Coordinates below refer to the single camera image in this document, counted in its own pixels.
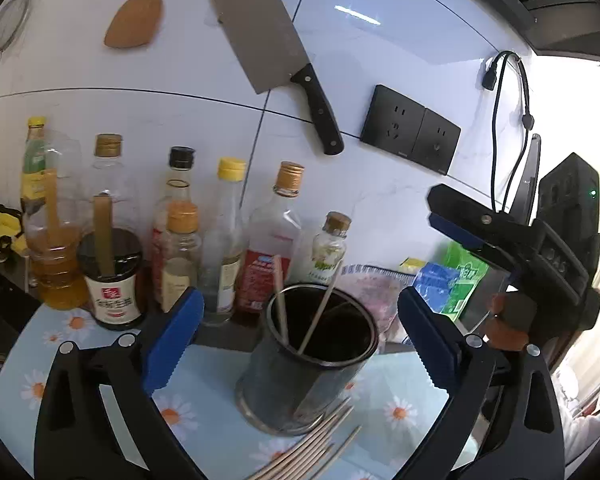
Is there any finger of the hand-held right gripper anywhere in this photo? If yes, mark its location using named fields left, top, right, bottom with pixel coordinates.
left=427, top=184, right=538, bottom=242
left=428, top=213, right=525, bottom=286

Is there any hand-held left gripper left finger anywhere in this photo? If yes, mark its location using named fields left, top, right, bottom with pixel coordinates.
left=34, top=287, right=206, bottom=480

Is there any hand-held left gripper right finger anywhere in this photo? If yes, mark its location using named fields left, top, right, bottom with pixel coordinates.
left=397, top=286, right=566, bottom=480

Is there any dark metal utensil holder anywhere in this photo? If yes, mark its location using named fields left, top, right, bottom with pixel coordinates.
left=235, top=284, right=381, bottom=436

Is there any pile of chopsticks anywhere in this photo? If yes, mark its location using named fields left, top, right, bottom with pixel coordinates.
left=245, top=397, right=363, bottom=480

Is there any person's right hand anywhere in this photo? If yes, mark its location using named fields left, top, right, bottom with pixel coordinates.
left=485, top=294, right=531, bottom=352

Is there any green packet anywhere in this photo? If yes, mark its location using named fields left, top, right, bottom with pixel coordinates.
left=439, top=241, right=492, bottom=324

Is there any yellow packet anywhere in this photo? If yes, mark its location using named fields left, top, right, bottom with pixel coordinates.
left=398, top=257, right=429, bottom=276

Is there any blue packet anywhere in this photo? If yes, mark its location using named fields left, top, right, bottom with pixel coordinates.
left=412, top=262, right=462, bottom=317

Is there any small gold cap bottle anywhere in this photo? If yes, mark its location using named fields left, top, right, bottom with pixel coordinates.
left=159, top=202, right=204, bottom=314

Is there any pink patterned packet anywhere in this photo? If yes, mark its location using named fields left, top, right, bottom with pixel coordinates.
left=340, top=263, right=417, bottom=343

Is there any dark soy sauce bottle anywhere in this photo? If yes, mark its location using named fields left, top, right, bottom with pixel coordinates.
left=76, top=133, right=149, bottom=332

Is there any light blue floral tablecloth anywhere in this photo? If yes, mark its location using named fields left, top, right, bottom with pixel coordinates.
left=0, top=305, right=481, bottom=480

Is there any clear yellow cap bottle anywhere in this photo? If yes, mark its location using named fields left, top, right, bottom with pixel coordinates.
left=199, top=157, right=249, bottom=328

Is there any beige wooden chopstick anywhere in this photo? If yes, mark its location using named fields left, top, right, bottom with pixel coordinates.
left=298, top=260, right=344, bottom=357
left=273, top=255, right=289, bottom=347

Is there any orange cap red label bottle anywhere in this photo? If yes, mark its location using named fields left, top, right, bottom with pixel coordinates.
left=234, top=161, right=306, bottom=327

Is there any small brown cap green bottle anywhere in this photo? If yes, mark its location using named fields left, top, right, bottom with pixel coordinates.
left=300, top=211, right=353, bottom=288

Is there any clear oil bottle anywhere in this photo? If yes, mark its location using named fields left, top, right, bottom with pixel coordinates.
left=25, top=129, right=93, bottom=311

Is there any black cap red label bottle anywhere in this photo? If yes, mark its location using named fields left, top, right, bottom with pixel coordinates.
left=151, top=146, right=202, bottom=306

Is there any yellow black tool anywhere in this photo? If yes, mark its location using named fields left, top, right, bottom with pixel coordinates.
left=0, top=191, right=29, bottom=257

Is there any green label yellow cap bottle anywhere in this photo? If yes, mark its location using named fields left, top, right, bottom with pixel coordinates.
left=21, top=116, right=49, bottom=213

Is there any wooden spatula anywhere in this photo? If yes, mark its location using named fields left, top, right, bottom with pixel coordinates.
left=103, top=0, right=173, bottom=50

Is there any metal mesh strainer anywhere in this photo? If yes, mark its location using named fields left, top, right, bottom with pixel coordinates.
left=0, top=0, right=53, bottom=65

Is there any black wall outlet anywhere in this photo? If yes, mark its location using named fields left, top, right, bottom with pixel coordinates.
left=412, top=108, right=462, bottom=176
left=359, top=84, right=426, bottom=159

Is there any black power cable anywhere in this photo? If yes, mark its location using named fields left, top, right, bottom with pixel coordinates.
left=482, top=50, right=536, bottom=216

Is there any steel cleaver black handle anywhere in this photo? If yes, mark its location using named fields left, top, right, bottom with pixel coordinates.
left=210, top=0, right=345, bottom=157

